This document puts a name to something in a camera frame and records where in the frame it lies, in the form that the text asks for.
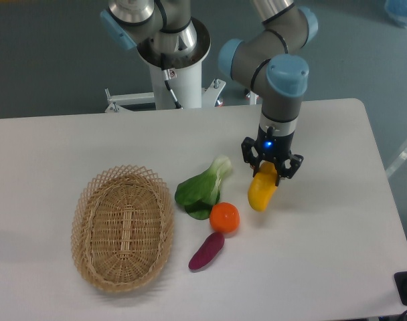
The purple sweet potato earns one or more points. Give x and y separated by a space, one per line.
209 249

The woven wicker basket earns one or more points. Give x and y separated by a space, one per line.
122 230

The blue plastic bag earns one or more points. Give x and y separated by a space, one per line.
397 11

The yellow mango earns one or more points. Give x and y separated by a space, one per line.
262 187

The orange tangerine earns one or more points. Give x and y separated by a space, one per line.
224 217

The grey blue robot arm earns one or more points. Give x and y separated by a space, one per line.
267 65

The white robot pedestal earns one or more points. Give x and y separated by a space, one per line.
175 66

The green bok choy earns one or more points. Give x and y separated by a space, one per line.
198 195

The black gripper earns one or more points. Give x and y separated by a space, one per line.
278 147

